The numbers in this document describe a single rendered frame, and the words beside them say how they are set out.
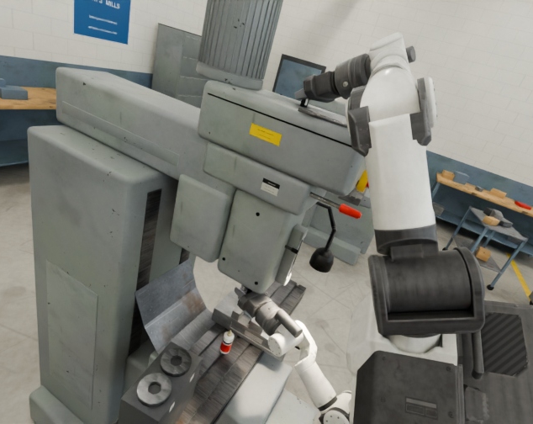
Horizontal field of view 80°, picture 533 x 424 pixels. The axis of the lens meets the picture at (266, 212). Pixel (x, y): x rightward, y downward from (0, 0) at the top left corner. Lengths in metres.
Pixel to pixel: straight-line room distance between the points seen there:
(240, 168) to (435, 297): 0.59
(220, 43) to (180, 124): 0.25
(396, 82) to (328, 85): 0.31
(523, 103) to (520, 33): 1.17
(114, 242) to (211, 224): 0.34
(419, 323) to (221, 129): 0.65
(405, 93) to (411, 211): 0.18
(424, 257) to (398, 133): 0.19
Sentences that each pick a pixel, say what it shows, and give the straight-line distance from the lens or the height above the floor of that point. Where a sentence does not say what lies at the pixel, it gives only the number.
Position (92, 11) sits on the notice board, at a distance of 5.64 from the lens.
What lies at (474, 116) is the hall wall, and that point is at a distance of 7.41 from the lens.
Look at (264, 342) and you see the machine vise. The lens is 1.41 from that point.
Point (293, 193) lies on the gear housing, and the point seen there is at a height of 1.69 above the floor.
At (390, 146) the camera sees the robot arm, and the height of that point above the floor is 1.92.
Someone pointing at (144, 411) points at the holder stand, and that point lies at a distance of 1.01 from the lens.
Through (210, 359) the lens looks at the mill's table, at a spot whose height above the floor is 0.93.
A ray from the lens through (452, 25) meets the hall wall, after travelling 7.51.
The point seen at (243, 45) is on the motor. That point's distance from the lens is 0.95.
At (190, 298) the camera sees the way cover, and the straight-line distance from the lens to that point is 1.55.
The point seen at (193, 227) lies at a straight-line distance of 1.06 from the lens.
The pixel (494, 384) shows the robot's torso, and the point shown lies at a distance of 0.66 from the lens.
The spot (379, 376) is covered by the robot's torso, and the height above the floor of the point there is 1.57.
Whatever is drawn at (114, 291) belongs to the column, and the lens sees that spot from 1.28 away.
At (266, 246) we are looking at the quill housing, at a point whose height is 1.50.
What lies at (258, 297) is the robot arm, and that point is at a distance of 1.16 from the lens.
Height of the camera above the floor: 1.98
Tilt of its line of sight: 25 degrees down
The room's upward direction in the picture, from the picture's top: 17 degrees clockwise
